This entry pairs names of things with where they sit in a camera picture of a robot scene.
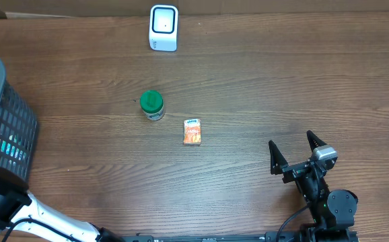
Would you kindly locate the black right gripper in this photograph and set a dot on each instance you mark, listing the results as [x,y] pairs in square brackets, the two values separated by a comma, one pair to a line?
[278,163]

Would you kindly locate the orange tissue packet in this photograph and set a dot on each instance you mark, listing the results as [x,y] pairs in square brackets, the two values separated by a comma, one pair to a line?
[192,132]

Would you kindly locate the green lid jar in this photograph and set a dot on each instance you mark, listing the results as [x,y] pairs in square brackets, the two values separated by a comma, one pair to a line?
[152,104]

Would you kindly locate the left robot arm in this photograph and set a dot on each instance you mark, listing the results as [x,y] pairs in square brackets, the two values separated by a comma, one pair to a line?
[20,210]

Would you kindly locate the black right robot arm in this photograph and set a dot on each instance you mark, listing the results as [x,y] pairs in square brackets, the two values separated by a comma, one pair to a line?
[333,212]

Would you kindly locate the white barcode scanner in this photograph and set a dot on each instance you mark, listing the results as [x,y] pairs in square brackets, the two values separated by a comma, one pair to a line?
[163,28]

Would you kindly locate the dark grey plastic basket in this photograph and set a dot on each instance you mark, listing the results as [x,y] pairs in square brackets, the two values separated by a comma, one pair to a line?
[18,130]

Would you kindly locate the cardboard back panel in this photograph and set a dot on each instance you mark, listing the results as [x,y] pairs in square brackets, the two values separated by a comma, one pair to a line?
[93,8]

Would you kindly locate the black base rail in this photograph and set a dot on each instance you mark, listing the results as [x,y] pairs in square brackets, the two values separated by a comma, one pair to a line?
[201,238]

